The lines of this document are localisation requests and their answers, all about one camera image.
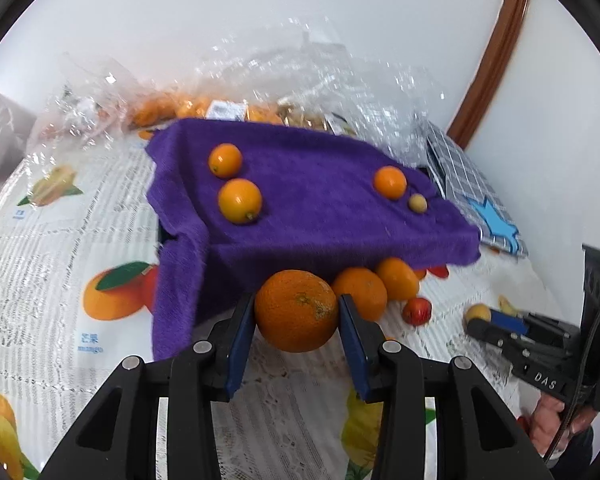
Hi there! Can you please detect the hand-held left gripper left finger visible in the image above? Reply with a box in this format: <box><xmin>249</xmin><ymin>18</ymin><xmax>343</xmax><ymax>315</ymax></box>
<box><xmin>40</xmin><ymin>293</ymin><xmax>257</xmax><ymax>480</ymax></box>

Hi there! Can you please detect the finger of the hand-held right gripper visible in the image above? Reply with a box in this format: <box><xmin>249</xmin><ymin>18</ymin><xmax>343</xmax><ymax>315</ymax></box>
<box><xmin>489</xmin><ymin>310</ymin><xmax>532</xmax><ymax>334</ymax></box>
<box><xmin>466</xmin><ymin>318</ymin><xmax>519</xmax><ymax>357</ymax></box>

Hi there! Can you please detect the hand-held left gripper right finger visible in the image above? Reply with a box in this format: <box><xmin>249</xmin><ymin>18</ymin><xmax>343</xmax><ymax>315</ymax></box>
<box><xmin>337</xmin><ymin>293</ymin><xmax>537</xmax><ymax>480</ymax></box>

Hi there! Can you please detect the small pale yellow fruit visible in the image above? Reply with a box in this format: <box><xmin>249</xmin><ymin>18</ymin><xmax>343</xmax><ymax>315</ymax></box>
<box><xmin>464</xmin><ymin>304</ymin><xmax>492</xmax><ymax>325</ymax></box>

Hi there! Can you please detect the small mandarin orange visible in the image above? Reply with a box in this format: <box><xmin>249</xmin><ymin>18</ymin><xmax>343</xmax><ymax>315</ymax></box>
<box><xmin>331</xmin><ymin>267</ymin><xmax>389</xmax><ymax>322</ymax></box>
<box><xmin>218</xmin><ymin>178</ymin><xmax>263</xmax><ymax>225</ymax></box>
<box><xmin>373</xmin><ymin>166</ymin><xmax>408</xmax><ymax>201</ymax></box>
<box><xmin>208</xmin><ymin>143</ymin><xmax>244</xmax><ymax>179</ymax></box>

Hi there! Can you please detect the large mandarin orange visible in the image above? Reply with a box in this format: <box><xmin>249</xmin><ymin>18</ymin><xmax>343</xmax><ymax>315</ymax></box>
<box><xmin>254</xmin><ymin>270</ymin><xmax>340</xmax><ymax>354</ymax></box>

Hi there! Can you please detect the oval mandarin orange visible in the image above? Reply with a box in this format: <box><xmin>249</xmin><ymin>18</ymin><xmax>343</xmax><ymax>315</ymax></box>
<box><xmin>376</xmin><ymin>257</ymin><xmax>421</xmax><ymax>302</ymax></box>

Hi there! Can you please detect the purple towel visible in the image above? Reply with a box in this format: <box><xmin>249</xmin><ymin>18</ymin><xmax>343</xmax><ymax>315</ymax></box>
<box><xmin>145</xmin><ymin>119</ymin><xmax>482</xmax><ymax>361</ymax></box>

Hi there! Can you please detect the person's right forearm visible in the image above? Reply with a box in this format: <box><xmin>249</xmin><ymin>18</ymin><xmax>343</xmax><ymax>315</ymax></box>
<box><xmin>550</xmin><ymin>426</ymin><xmax>597</xmax><ymax>480</ymax></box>

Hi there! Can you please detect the person's right hand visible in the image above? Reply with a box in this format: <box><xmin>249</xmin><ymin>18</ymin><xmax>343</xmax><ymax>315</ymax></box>
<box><xmin>527</xmin><ymin>392</ymin><xmax>600</xmax><ymax>461</ymax></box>

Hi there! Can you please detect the small red fruit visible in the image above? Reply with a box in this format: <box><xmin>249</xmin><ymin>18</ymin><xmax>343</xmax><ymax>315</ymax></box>
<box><xmin>402</xmin><ymin>297</ymin><xmax>433</xmax><ymax>326</ymax></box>

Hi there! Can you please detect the grey checked bag blue star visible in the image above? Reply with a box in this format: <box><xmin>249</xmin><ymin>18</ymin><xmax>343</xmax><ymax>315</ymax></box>
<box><xmin>414</xmin><ymin>120</ymin><xmax>529</xmax><ymax>262</ymax></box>

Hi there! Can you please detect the fruit-printed white tablecloth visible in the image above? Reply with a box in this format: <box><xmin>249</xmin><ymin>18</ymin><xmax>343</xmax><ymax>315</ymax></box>
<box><xmin>0</xmin><ymin>125</ymin><xmax>581</xmax><ymax>480</ymax></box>

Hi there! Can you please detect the pile of bagged oranges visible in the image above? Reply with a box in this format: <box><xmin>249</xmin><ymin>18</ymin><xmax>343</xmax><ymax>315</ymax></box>
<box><xmin>130</xmin><ymin>91</ymin><xmax>286</xmax><ymax>128</ymax></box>

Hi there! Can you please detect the large clear plastic bag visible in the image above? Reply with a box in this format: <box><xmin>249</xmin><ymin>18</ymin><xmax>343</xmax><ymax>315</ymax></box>
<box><xmin>192</xmin><ymin>16</ymin><xmax>448</xmax><ymax>163</ymax></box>

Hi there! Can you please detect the small clear plastic bag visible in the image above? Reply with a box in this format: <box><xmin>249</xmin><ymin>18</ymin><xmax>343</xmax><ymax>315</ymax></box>
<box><xmin>26</xmin><ymin>52</ymin><xmax>148</xmax><ymax>163</ymax></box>

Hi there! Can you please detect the white plastic bag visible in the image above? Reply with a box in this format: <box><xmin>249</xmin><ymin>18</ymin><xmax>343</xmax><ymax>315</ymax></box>
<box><xmin>0</xmin><ymin>77</ymin><xmax>39</xmax><ymax>187</ymax></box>

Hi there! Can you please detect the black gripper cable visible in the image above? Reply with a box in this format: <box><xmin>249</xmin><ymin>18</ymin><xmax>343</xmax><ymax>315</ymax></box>
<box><xmin>544</xmin><ymin>292</ymin><xmax>600</xmax><ymax>462</ymax></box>

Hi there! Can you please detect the brown wooden door frame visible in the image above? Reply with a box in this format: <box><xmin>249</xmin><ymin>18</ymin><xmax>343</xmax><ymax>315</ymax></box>
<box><xmin>446</xmin><ymin>0</ymin><xmax>534</xmax><ymax>152</ymax></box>

